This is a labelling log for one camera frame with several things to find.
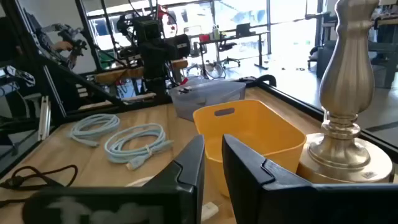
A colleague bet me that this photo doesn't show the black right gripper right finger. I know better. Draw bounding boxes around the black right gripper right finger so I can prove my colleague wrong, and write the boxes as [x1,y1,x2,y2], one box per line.
[221,133,398,224]

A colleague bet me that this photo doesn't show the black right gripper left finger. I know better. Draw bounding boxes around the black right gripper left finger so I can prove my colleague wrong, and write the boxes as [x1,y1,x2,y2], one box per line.
[23,134,206,224]

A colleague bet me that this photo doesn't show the light blue cable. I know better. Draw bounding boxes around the light blue cable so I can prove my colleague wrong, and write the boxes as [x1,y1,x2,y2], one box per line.
[104,123,174,171]
[68,113,121,148]

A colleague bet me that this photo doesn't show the thin black cable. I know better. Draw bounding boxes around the thin black cable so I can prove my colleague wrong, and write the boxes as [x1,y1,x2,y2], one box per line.
[0,164,78,208]

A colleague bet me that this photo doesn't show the wooden workbench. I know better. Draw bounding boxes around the wooden workbench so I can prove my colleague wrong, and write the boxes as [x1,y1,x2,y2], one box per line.
[95,58,189,85]

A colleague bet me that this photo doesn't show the yellow plastic bin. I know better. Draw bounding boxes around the yellow plastic bin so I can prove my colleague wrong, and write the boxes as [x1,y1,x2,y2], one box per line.
[192,99,307,198]

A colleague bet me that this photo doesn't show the black office chair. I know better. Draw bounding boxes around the black office chair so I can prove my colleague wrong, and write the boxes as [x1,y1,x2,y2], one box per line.
[217,42,242,68]

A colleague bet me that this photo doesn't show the black office desk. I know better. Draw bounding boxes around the black office desk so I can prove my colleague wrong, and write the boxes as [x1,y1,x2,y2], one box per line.
[198,29,271,71]

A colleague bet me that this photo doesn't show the person's hand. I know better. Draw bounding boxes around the person's hand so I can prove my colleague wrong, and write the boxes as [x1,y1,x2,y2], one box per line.
[51,40,74,52]

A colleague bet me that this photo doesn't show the white upright rails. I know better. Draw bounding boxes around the white upright rails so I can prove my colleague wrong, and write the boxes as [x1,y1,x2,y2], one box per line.
[37,95,51,141]

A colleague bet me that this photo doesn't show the silver table lamp white shade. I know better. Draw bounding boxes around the silver table lamp white shade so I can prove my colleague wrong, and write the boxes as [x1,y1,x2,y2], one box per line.
[297,0,395,184]

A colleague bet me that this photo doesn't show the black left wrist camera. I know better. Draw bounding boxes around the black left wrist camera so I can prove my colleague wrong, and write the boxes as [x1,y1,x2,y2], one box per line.
[133,18,161,43]

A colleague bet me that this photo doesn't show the grey coiled cable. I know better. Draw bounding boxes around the grey coiled cable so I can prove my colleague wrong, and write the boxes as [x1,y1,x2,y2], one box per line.
[169,79,246,122]

